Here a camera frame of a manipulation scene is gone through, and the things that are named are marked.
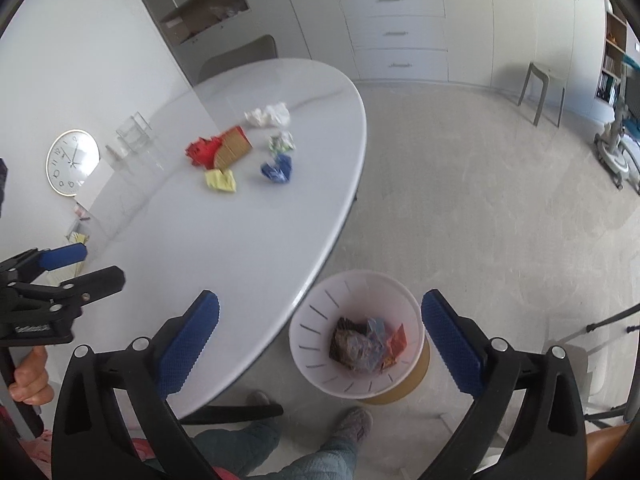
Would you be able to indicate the white drawer cabinet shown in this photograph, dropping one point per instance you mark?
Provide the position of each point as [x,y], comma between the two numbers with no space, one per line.
[424,40]

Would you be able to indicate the wooden bookshelf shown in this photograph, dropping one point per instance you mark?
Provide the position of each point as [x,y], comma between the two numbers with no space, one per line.
[613,55]

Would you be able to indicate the red paper with cardboard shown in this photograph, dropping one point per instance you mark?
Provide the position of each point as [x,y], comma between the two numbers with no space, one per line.
[219,152]

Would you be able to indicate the white wall clock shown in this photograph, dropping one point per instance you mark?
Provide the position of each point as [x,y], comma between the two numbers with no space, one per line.
[71,159]

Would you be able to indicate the blue crumpled wrapper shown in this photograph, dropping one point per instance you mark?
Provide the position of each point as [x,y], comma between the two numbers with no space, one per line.
[279,170]

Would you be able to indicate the person's right foot slipper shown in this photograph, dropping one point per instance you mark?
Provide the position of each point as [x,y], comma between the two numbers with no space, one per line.
[355,426]

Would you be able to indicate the green white crumpled wrapper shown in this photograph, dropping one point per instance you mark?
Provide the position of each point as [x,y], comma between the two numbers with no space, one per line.
[281,143]

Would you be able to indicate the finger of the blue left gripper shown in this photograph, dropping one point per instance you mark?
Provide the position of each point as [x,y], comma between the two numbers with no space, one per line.
[52,259]

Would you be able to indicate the grey stool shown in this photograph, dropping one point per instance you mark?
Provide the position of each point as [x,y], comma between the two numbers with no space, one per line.
[548,78]

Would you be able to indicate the teal baby chair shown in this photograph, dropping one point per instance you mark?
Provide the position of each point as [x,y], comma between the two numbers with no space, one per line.
[617,148]

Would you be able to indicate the person's left hand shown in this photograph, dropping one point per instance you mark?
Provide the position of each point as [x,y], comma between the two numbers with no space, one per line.
[31,379]

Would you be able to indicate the yellow crumpled paper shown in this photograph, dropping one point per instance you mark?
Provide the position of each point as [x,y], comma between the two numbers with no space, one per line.
[221,180]

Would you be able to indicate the grey dining chair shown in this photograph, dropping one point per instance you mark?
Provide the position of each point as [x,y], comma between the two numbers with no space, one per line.
[262,49]

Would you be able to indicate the brown leather chair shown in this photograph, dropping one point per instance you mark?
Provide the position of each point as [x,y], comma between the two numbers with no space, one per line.
[600,446]

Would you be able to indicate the white trash bin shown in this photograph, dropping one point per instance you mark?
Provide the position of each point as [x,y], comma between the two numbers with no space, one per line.
[358,295]

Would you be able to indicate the orange snack packet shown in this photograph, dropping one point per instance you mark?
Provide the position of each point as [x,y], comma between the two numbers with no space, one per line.
[396,344]

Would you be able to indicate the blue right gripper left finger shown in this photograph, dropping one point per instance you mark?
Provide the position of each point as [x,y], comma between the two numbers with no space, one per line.
[180,342]

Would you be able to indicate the clear glass container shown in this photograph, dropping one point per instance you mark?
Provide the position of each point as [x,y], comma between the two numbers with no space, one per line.
[134,133]

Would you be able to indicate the black woven mesh mat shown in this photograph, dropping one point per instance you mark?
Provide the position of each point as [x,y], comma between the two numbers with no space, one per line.
[347,341]

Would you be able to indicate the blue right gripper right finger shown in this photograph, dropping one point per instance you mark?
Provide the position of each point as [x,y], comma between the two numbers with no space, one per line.
[458,340]

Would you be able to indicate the white crumpled tissue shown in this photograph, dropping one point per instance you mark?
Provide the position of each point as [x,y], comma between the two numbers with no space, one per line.
[271,116]

